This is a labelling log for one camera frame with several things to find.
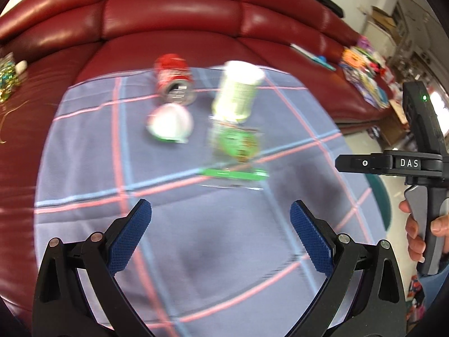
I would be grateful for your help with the person's right hand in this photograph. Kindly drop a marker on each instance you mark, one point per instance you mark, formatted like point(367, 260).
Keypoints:
point(415, 235)

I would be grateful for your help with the tall white green-print cup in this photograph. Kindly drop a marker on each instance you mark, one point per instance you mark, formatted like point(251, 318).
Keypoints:
point(235, 91)

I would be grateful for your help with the green snack packet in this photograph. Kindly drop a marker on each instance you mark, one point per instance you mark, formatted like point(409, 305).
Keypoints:
point(235, 144)

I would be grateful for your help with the shiny colourful wrapper pile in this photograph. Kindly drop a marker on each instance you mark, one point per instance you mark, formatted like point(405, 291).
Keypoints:
point(7, 77)

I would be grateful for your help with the red drink can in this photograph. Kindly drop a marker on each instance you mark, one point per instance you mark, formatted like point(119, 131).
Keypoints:
point(172, 70)

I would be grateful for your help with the thin teal book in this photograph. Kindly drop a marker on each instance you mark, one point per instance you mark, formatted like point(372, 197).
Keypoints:
point(308, 53)

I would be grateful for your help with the teal plastic bin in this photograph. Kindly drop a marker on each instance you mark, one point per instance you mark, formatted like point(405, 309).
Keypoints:
point(380, 200)

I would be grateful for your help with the small white object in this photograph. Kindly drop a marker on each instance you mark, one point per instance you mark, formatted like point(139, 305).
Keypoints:
point(21, 66)

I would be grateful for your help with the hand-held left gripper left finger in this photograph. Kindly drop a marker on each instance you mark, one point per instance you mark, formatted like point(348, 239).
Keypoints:
point(129, 238)

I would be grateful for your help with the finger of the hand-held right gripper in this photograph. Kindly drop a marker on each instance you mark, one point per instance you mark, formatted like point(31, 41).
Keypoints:
point(364, 164)

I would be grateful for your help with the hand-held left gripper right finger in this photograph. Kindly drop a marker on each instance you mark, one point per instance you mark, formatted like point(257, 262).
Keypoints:
point(312, 238)

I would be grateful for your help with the stack of colourful books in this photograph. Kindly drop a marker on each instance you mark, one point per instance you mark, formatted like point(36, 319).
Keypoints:
point(364, 77)

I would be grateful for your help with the brown cardboard box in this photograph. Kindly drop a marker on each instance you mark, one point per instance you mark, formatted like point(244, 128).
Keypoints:
point(393, 130)

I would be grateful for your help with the blue checked cloth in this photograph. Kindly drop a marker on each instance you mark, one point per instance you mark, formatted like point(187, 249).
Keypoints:
point(210, 224)

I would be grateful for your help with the red leather sofa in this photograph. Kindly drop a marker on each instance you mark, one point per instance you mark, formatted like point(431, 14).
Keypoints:
point(175, 10)

